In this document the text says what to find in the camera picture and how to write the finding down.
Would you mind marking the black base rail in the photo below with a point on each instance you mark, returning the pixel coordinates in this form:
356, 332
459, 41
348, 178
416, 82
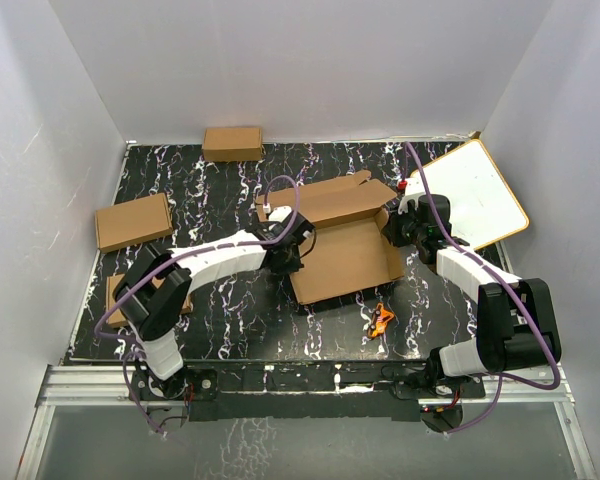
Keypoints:
212, 391

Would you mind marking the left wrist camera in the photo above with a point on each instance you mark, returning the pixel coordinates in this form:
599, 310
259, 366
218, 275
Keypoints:
277, 218

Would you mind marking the white board yellow rim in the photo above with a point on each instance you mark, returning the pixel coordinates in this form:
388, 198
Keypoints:
484, 210

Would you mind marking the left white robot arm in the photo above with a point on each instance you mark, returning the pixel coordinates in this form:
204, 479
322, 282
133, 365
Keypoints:
152, 293

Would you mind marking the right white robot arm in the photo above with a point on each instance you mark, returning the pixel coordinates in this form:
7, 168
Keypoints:
516, 333

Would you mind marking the folded cardboard box left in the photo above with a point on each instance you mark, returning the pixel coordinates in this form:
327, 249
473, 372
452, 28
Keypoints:
133, 222

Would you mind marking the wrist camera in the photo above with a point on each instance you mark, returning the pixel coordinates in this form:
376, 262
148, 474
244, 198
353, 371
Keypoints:
413, 190
277, 218

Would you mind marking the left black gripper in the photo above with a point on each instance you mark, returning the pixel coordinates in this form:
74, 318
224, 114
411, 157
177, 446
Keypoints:
292, 267

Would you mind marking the large cardboard box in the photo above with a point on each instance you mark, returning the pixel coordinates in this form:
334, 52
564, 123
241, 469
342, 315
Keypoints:
350, 253

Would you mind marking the folded cardboard box back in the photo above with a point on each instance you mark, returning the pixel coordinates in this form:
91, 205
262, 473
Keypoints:
232, 144

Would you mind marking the orange toy truck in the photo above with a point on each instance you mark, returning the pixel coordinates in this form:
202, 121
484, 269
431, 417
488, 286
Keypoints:
381, 318

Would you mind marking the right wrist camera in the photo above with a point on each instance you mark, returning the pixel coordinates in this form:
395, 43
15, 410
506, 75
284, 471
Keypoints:
413, 190

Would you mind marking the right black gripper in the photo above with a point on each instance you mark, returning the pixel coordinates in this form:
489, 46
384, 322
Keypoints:
391, 229

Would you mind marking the aluminium frame rail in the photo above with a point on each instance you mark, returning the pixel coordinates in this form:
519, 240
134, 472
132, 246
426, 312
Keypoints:
103, 385

